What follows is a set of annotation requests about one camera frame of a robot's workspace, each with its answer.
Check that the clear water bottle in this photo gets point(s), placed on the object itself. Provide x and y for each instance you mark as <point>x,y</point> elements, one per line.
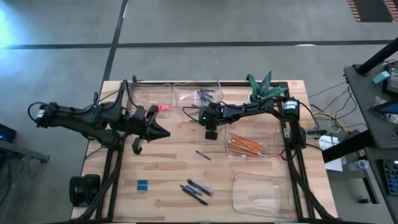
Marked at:
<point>357,165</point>

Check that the black keyboard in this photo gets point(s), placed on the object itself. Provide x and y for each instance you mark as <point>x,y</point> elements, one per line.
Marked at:
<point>390,177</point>

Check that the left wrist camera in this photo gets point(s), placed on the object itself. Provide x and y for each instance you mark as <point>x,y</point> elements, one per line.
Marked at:
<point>139,115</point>

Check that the blue pen with lettering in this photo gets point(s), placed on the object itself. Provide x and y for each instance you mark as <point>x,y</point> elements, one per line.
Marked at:
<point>190,189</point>

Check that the black slanted pole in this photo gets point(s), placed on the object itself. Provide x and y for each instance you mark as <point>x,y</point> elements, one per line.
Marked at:
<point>379,56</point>

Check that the grey side table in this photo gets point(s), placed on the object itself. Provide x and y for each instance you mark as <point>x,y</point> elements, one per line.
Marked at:
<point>363,102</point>

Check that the matte black click pen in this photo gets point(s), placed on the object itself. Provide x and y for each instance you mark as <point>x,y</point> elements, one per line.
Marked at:
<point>195,196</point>

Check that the black side bracket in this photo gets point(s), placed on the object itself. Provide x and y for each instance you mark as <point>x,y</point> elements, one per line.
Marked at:
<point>315,133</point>

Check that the grey metal stand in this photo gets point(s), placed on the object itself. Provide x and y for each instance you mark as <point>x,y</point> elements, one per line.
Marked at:
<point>18,149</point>

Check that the black desktop device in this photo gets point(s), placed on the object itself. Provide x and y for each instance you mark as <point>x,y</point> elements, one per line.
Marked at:
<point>393,77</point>

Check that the black gel pen rubber grip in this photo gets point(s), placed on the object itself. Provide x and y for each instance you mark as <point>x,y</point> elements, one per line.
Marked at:
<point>199,188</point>

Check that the black aluminium rig frame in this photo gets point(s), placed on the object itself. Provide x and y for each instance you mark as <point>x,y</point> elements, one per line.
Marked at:
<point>233,83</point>

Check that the clear plastic bag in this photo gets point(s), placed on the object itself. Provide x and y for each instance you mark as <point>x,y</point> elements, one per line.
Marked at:
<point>392,119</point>

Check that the clear plastic bin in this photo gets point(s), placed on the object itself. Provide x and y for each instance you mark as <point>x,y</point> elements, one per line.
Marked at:
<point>248,186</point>
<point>136,93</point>
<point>270,127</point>
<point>186,90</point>

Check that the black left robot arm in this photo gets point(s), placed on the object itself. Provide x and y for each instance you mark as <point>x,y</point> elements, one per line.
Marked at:
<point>77,119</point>

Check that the white paper sheet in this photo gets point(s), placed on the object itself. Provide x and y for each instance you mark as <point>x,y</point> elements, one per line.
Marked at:
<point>329,143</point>

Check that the black table leg bar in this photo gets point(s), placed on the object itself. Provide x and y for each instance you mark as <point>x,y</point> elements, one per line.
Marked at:
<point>345,149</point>

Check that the black tablet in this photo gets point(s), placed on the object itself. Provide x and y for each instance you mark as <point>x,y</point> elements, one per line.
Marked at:
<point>388,107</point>

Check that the clear barrel pen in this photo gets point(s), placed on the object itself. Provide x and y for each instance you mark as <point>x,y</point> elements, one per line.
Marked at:
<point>202,186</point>

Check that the dark device blue glow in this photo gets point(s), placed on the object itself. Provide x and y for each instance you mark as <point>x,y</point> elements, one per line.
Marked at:
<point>7,133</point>

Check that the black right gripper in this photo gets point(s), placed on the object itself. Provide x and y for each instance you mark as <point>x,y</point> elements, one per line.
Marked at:
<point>211,113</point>

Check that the green plant in white pot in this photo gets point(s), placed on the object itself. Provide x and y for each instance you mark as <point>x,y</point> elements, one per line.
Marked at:
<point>264,88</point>

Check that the teal box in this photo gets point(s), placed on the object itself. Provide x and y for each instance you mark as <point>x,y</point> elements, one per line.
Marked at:
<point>381,77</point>

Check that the pink eraser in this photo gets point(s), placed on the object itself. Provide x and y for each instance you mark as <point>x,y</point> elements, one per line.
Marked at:
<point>164,108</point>

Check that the black floor mat orange striped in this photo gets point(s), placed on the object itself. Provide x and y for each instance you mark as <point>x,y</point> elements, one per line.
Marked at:
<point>373,9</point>

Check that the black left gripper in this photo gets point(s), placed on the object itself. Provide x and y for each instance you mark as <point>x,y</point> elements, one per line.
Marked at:
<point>153,113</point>

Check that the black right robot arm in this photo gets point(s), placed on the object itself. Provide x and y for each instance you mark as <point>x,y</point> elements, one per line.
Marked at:
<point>248,109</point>

